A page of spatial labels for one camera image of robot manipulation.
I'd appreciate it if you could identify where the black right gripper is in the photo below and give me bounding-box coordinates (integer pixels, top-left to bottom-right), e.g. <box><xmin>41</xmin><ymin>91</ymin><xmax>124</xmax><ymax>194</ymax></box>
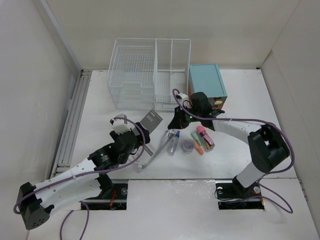
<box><xmin>167</xmin><ymin>104</ymin><xmax>202</xmax><ymax>130</ymax></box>

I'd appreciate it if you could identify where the clear bottle blue cap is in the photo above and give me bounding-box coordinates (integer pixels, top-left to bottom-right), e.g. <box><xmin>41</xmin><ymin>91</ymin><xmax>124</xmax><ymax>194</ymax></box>
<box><xmin>168</xmin><ymin>130</ymin><xmax>180</xmax><ymax>156</ymax></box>

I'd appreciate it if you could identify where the round clear purple container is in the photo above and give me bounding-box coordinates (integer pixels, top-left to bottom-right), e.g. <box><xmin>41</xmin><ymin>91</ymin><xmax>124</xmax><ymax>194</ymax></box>
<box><xmin>181</xmin><ymin>139</ymin><xmax>195</xmax><ymax>154</ymax></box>

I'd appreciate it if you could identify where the grey spiral setup guide booklet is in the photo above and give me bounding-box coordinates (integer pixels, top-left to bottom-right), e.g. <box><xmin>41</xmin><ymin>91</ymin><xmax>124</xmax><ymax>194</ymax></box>
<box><xmin>136</xmin><ymin>109</ymin><xmax>177</xmax><ymax>172</ymax></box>

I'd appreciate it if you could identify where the pink capped marker tube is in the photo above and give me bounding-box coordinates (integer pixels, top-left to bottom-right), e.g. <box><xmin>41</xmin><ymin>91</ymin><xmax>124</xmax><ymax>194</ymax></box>
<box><xmin>196</xmin><ymin>125</ymin><xmax>215</xmax><ymax>150</ymax></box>

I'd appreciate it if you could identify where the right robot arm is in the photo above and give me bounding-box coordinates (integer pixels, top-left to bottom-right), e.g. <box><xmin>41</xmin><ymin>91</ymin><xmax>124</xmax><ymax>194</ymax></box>
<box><xmin>168</xmin><ymin>88</ymin><xmax>294</xmax><ymax>198</ymax></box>

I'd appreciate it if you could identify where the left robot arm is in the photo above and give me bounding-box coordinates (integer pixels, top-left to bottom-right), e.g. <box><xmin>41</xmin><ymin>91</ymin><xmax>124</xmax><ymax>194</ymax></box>
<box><xmin>13</xmin><ymin>122</ymin><xmax>150</xmax><ymax>230</ymax></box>

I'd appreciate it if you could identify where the green highlighter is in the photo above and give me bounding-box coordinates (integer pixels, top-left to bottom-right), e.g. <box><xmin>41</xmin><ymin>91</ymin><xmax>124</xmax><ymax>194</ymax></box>
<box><xmin>190</xmin><ymin>131</ymin><xmax>202</xmax><ymax>146</ymax></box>

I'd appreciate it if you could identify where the orange highlighter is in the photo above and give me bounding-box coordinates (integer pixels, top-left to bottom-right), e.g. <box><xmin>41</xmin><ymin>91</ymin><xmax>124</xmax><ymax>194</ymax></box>
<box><xmin>194</xmin><ymin>144</ymin><xmax>204</xmax><ymax>156</ymax></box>

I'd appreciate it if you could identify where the teal orange drawer box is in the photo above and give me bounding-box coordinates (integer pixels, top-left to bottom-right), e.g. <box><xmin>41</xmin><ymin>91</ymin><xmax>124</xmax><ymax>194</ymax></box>
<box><xmin>188</xmin><ymin>63</ymin><xmax>228</xmax><ymax>110</ymax></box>

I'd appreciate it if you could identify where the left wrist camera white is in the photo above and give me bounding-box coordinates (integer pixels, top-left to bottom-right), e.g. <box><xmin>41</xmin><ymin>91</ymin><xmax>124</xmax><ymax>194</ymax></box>
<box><xmin>110</xmin><ymin>114</ymin><xmax>131</xmax><ymax>135</ymax></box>

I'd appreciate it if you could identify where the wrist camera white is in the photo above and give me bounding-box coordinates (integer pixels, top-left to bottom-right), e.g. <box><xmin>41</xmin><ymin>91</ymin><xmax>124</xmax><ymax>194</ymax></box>
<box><xmin>110</xmin><ymin>114</ymin><xmax>131</xmax><ymax>135</ymax></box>
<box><xmin>175</xmin><ymin>92</ymin><xmax>189</xmax><ymax>105</ymax></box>

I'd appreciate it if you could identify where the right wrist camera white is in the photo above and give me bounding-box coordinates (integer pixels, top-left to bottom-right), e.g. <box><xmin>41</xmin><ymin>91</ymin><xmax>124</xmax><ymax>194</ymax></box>
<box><xmin>175</xmin><ymin>92</ymin><xmax>189</xmax><ymax>105</ymax></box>

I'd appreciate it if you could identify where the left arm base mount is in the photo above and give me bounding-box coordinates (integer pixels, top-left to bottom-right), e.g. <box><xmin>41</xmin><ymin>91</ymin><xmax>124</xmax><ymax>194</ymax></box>
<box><xmin>84</xmin><ymin>180</ymin><xmax>129</xmax><ymax>211</ymax></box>

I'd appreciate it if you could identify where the white wire desk organizer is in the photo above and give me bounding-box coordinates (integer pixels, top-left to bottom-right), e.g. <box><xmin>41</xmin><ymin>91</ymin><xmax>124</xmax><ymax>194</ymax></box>
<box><xmin>107</xmin><ymin>38</ymin><xmax>191</xmax><ymax>112</ymax></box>

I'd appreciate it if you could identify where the aluminium rail frame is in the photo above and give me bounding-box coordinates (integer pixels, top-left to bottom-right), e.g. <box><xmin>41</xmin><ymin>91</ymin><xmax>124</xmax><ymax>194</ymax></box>
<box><xmin>47</xmin><ymin>69</ymin><xmax>92</xmax><ymax>179</ymax></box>

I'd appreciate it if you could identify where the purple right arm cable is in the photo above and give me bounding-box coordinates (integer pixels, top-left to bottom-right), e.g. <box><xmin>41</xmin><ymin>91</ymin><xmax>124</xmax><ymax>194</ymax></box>
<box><xmin>172</xmin><ymin>87</ymin><xmax>295</xmax><ymax>215</ymax></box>

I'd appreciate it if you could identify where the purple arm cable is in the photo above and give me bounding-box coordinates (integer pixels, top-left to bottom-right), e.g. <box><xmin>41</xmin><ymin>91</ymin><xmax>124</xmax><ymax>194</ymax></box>
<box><xmin>172</xmin><ymin>87</ymin><xmax>295</xmax><ymax>215</ymax></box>
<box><xmin>13</xmin><ymin>116</ymin><xmax>146</xmax><ymax>240</ymax></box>

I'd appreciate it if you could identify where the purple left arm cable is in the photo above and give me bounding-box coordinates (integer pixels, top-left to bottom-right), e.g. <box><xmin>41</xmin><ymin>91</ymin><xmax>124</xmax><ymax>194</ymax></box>
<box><xmin>13</xmin><ymin>116</ymin><xmax>146</xmax><ymax>240</ymax></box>

